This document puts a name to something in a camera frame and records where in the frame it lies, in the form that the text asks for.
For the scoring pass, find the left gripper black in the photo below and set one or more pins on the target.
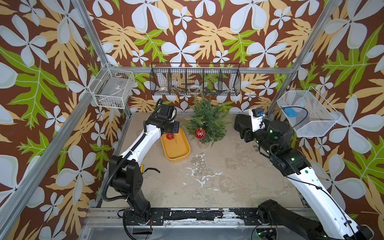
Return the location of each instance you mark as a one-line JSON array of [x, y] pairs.
[[176, 126]]

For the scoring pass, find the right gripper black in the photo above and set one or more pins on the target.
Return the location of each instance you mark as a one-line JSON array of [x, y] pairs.
[[249, 133]]

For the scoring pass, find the red grid-textured ball ornament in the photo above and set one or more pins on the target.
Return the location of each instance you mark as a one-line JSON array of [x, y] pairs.
[[170, 136]]

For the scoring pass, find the large red glitter ball ornament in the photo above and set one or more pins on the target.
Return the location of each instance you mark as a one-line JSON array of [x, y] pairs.
[[200, 133]]

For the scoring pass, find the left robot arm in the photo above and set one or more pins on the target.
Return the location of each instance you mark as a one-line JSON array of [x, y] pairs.
[[125, 178]]

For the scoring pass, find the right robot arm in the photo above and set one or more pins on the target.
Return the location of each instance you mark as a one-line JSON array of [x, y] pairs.
[[274, 142]]

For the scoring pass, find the small green christmas tree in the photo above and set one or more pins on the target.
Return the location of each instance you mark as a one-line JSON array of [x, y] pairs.
[[209, 117]]

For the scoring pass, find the black plastic tool case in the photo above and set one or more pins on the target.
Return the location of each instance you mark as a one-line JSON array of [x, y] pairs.
[[242, 122]]

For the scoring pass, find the yellow plastic tray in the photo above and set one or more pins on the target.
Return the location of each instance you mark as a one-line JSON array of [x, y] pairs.
[[176, 149]]

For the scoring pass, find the blue object in basket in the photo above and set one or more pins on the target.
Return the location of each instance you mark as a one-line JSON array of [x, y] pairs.
[[290, 112]]

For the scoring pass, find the black wire wall basket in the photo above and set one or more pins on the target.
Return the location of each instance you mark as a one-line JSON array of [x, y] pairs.
[[216, 79]]

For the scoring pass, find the white wire basket left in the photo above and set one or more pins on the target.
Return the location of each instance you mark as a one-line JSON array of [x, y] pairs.
[[111, 87]]

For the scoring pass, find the white wire basket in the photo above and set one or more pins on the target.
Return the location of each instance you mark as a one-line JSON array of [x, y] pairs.
[[111, 87], [316, 116]]

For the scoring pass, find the white wire basket right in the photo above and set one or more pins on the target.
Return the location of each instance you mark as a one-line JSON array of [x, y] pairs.
[[316, 116]]

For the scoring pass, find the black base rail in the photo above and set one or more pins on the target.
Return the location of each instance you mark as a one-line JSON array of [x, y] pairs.
[[159, 216]]

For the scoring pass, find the aluminium frame post left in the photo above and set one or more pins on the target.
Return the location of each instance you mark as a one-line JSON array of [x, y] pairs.
[[95, 41]]

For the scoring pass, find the aluminium frame post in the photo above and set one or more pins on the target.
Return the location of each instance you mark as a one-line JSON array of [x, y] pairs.
[[315, 32], [95, 41]]

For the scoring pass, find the aluminium frame post right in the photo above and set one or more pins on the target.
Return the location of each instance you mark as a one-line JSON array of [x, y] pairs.
[[315, 32]]

